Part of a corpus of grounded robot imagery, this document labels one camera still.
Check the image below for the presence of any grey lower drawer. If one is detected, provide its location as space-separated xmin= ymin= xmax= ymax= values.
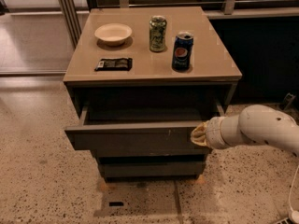
xmin=98 ymin=154 xmax=206 ymax=179

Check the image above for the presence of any grey drawer cabinet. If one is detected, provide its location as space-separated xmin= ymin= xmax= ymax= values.
xmin=63 ymin=6 xmax=243 ymax=183

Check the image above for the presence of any grey drawer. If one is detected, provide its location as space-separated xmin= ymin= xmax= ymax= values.
xmin=98 ymin=154 xmax=206 ymax=179
xmin=65 ymin=102 xmax=224 ymax=158

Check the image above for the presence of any white cable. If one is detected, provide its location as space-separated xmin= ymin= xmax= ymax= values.
xmin=287 ymin=165 xmax=299 ymax=224

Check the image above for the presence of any blue pepsi can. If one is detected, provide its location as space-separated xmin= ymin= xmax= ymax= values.
xmin=172 ymin=31 xmax=193 ymax=71

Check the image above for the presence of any green soda can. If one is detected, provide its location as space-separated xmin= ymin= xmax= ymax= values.
xmin=149 ymin=15 xmax=167 ymax=52

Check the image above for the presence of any white bowl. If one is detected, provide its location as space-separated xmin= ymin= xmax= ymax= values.
xmin=94 ymin=23 xmax=133 ymax=46

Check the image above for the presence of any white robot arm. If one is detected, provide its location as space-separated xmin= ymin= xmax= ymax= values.
xmin=191 ymin=105 xmax=299 ymax=155

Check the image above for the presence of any grey top drawer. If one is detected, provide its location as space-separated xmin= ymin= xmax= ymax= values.
xmin=65 ymin=102 xmax=224 ymax=158

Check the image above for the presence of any black snack packet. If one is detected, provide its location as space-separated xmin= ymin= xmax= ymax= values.
xmin=94 ymin=58 xmax=133 ymax=71

